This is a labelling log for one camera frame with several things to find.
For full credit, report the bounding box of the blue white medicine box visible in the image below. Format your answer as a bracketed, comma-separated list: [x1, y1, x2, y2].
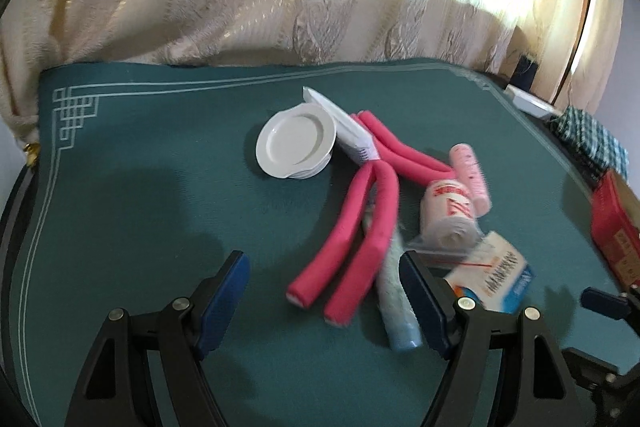
[445, 231, 535, 313]

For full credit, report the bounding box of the light blue glitter tube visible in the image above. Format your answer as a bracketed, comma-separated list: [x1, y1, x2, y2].
[375, 225, 423, 352]

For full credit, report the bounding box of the clear tape dispenser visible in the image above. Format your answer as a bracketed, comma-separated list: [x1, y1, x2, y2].
[407, 180, 484, 269]

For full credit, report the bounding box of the pink foam curler rod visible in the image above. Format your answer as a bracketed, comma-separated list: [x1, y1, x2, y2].
[285, 159, 399, 327]
[352, 110, 457, 186]

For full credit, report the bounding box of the red tin box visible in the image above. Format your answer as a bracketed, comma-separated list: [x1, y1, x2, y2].
[590, 169, 640, 291]

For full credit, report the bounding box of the green table mat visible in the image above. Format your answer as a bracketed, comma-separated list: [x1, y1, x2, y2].
[9, 61, 639, 426]

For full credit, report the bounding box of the small pink hair roller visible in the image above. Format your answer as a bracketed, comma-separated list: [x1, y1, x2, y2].
[449, 143, 491, 218]

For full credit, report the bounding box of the plaid folded cloth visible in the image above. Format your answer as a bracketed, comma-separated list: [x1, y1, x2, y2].
[547, 106, 629, 183]

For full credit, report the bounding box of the white power strip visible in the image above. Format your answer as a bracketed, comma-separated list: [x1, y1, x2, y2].
[504, 84, 562, 120]

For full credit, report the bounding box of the white round lid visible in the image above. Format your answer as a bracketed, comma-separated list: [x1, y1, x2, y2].
[255, 103, 336, 180]

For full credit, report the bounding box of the white tube sachet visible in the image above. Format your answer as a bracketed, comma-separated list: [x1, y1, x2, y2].
[303, 87, 380, 165]

